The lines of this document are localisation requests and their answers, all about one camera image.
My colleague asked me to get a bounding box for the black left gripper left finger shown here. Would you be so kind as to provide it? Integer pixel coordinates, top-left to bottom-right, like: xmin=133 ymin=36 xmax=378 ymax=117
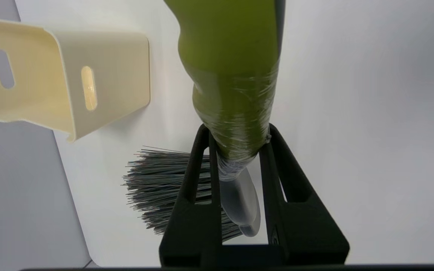
xmin=159 ymin=124 xmax=223 ymax=267

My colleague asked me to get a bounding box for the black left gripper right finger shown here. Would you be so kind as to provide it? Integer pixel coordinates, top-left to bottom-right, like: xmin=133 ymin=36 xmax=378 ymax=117
xmin=259 ymin=124 xmax=350 ymax=264

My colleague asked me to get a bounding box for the grey brush with green handle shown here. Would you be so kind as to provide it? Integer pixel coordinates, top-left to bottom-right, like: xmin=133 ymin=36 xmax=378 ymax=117
xmin=122 ymin=0 xmax=286 ymax=242

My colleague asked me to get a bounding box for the cream plastic storage bin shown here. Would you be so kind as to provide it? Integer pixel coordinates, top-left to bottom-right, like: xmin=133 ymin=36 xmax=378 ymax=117
xmin=0 ymin=18 xmax=151 ymax=143

